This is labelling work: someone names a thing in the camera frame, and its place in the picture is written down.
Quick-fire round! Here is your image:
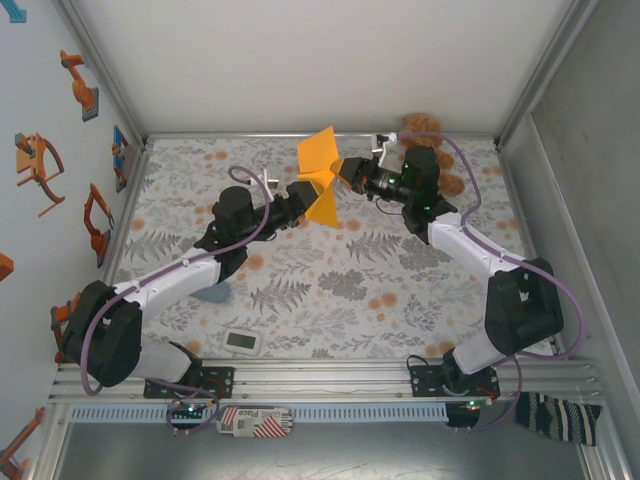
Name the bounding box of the orange cloth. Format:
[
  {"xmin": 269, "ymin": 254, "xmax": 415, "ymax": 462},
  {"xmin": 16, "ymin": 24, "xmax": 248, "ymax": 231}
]
[{"xmin": 295, "ymin": 126, "xmax": 341, "ymax": 228}]

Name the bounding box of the brown plush toy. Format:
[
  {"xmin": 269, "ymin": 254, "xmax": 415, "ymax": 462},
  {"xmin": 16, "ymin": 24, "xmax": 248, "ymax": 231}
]
[{"xmin": 398, "ymin": 112, "xmax": 466, "ymax": 197}]

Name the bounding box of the blue grey oval pad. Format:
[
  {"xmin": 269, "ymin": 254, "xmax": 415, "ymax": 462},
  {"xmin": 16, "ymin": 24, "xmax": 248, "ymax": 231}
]
[{"xmin": 191, "ymin": 281, "xmax": 233, "ymax": 305}]

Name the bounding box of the blue and orange sticker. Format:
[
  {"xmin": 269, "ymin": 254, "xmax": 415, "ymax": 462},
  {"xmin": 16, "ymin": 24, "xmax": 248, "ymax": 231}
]
[{"xmin": 110, "ymin": 124, "xmax": 132, "ymax": 195}]

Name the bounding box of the white digital timer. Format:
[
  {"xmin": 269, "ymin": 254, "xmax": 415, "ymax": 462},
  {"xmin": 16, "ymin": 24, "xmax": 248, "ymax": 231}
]
[{"xmin": 221, "ymin": 327, "xmax": 263, "ymax": 358}]

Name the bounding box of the floral print tablecloth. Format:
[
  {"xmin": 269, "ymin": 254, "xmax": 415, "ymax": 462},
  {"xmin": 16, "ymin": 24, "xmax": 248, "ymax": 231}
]
[{"xmin": 93, "ymin": 137, "xmax": 557, "ymax": 360}]

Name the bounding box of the small black circuit board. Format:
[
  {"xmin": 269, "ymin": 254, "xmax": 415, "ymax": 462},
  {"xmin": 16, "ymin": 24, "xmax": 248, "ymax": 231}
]
[
  {"xmin": 166, "ymin": 398, "xmax": 210, "ymax": 420},
  {"xmin": 446, "ymin": 397, "xmax": 494, "ymax": 430}
]

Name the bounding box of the orange claw gripper sticker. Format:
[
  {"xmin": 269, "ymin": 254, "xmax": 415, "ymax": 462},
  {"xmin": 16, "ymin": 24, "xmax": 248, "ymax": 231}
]
[{"xmin": 13, "ymin": 132, "xmax": 68, "ymax": 218}]

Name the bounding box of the red white striped label tag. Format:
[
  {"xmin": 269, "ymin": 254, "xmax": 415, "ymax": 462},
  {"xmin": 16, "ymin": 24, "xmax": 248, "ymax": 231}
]
[{"xmin": 214, "ymin": 405, "xmax": 295, "ymax": 440}]

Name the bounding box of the black white striped sock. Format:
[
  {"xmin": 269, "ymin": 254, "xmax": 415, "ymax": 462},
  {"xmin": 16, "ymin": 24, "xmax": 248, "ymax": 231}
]
[{"xmin": 513, "ymin": 391, "xmax": 604, "ymax": 448}]

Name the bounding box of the purple cable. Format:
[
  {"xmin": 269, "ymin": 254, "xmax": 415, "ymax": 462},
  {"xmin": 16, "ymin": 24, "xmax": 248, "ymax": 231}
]
[
  {"xmin": 397, "ymin": 130, "xmax": 588, "ymax": 435},
  {"xmin": 81, "ymin": 166, "xmax": 275, "ymax": 437}
]

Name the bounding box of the aluminium cross rail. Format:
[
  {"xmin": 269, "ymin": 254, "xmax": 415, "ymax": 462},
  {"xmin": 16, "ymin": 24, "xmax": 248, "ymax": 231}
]
[{"xmin": 144, "ymin": 131, "xmax": 501, "ymax": 142}]

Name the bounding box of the aluminium side rail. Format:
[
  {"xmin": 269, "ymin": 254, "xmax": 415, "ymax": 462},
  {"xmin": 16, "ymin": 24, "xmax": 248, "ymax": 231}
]
[
  {"xmin": 494, "ymin": 142, "xmax": 569, "ymax": 361},
  {"xmin": 79, "ymin": 142, "xmax": 151, "ymax": 364}
]

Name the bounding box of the aluminium frame post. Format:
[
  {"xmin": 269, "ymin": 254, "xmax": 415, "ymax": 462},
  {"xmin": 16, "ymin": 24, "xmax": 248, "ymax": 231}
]
[
  {"xmin": 56, "ymin": 0, "xmax": 151, "ymax": 151},
  {"xmin": 492, "ymin": 0, "xmax": 601, "ymax": 149}
]

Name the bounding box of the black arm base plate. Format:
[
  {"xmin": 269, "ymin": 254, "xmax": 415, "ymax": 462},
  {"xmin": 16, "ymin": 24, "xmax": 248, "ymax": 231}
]
[
  {"xmin": 143, "ymin": 365, "xmax": 236, "ymax": 400},
  {"xmin": 408, "ymin": 363, "xmax": 500, "ymax": 399}
]

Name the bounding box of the aluminium rail base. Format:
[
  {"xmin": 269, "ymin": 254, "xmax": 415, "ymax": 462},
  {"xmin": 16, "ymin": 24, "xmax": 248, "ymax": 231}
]
[{"xmin": 47, "ymin": 355, "xmax": 609, "ymax": 404}]

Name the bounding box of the white slotted cable duct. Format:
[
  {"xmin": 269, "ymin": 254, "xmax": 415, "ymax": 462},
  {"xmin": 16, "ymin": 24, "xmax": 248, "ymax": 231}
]
[{"xmin": 68, "ymin": 403, "xmax": 450, "ymax": 424}]

